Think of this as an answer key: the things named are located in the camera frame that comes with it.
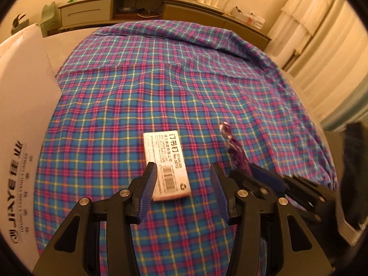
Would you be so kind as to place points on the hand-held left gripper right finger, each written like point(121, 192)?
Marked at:
point(220, 189)

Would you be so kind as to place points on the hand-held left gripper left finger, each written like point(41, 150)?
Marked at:
point(148, 189)

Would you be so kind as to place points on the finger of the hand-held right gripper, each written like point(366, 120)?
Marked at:
point(244, 179)
point(267, 181)

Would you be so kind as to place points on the purple toy figure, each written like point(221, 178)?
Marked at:
point(238, 152)

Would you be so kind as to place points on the white staples box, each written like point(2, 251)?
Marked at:
point(166, 161)

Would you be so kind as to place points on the white cardboard box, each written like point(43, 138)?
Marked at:
point(23, 106)

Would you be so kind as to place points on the plaid blanket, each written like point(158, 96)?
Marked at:
point(161, 77)

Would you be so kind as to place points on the cream curtain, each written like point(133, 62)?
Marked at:
point(322, 43)

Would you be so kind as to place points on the white box with red label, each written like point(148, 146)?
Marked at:
point(250, 18)

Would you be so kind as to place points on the long low cabinet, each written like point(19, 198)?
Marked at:
point(86, 11)

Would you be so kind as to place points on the green plastic chair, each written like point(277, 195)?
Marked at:
point(50, 17)

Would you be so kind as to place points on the dark potted plant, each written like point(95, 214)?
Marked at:
point(19, 24)

